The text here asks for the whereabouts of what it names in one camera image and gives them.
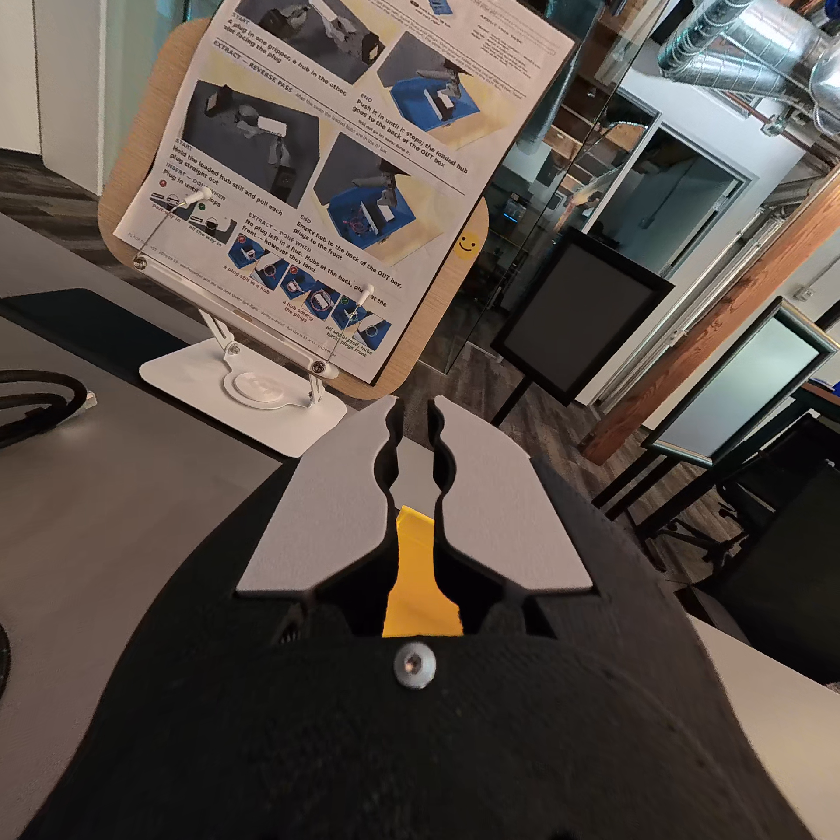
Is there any black framed monitor on pole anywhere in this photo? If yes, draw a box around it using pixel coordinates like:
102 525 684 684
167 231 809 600
489 226 677 427

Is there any yellow plastic bin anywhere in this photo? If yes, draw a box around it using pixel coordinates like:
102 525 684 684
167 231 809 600
382 505 463 637

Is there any black braided usb cable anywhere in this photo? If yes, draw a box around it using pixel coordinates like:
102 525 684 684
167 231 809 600
0 369 96 450

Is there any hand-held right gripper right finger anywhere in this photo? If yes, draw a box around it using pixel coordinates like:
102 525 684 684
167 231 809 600
430 394 596 601

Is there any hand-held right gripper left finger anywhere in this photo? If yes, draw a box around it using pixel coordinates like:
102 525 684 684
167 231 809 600
234 394 401 601

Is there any printed instruction sheet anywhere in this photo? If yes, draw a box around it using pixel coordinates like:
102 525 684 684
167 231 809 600
113 0 578 385

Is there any silver metal air duct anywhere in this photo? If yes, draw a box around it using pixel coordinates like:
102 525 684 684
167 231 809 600
658 0 840 135

